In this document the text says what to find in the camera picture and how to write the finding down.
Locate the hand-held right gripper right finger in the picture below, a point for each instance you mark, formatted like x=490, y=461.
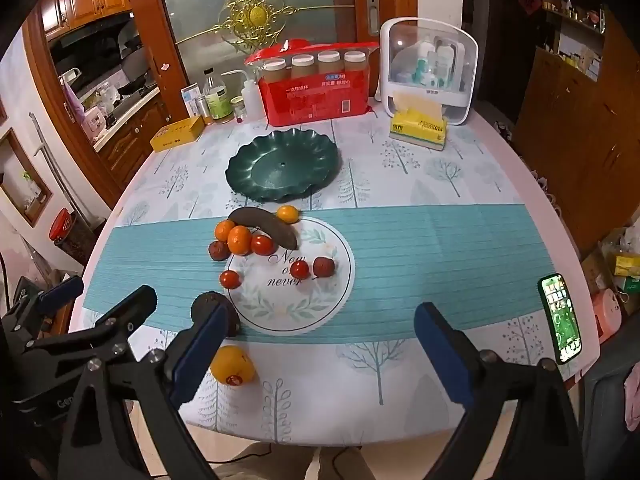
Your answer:
x=445, y=355

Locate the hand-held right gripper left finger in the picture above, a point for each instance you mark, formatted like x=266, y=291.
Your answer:
x=197, y=350

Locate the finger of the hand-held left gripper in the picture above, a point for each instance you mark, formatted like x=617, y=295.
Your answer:
x=60, y=292
x=127, y=307

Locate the orange with red sticker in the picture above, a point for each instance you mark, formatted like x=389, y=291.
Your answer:
x=235, y=362

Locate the dark avocado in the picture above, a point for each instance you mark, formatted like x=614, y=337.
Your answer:
x=206, y=302

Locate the red cherry tomato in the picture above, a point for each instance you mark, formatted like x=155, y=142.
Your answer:
x=262, y=245
x=230, y=279
x=299, y=268

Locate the orange tangerine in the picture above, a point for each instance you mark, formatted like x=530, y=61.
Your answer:
x=223, y=230
x=240, y=240

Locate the dark green scalloped plate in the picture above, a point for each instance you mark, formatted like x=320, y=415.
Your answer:
x=280, y=170

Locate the red lidded container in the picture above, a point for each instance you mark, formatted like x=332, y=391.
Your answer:
x=62, y=225

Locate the round white leaf-print placemat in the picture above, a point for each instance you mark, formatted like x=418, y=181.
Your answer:
x=310, y=305

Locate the smartphone with lit screen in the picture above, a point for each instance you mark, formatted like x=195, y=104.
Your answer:
x=562, y=320

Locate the dark overripe banana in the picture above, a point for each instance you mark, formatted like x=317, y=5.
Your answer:
x=265, y=225

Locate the wooden lower kitchen cabinet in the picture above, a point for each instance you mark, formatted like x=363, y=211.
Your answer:
x=130, y=145

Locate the small yellow-orange citrus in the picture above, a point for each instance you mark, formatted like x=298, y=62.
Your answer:
x=288, y=214

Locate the pink container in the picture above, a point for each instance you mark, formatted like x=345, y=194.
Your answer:
x=607, y=312

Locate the tree-print tablecloth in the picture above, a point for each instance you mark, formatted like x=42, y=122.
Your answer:
x=450, y=175

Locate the yellow tin box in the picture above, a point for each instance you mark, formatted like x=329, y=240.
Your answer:
x=175, y=132

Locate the yellow carton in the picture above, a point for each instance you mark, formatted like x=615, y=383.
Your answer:
x=627, y=264

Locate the small metal can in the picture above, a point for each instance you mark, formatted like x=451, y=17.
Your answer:
x=202, y=106

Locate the white and blue carton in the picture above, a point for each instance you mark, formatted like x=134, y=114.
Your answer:
x=189, y=95

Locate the glass bottle with green label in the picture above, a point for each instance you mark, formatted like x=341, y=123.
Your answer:
x=217, y=102

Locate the small glass jar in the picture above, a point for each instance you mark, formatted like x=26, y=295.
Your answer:
x=239, y=109

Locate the yellow tissue pack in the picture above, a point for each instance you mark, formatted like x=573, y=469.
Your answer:
x=417, y=127

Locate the white squeeze bottle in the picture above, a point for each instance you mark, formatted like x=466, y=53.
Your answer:
x=251, y=102

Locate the brown wooden cupboard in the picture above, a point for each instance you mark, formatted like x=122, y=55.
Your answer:
x=575, y=150

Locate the black range hood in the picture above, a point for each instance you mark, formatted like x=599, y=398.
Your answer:
x=100, y=42

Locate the red paper cup package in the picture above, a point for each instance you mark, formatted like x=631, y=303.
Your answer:
x=310, y=100

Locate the brown jar with white lid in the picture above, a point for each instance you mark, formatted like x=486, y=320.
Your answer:
x=274, y=69
x=355, y=61
x=329, y=63
x=302, y=66

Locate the white cosmetics storage box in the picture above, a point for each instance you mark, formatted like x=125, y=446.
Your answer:
x=387, y=60

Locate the gold door ornament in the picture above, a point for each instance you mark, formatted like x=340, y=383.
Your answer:
x=255, y=12

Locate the wooden wall frame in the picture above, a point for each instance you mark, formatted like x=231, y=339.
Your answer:
x=7, y=160

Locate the wooden wall shelf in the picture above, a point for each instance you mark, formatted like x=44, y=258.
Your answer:
x=575, y=10

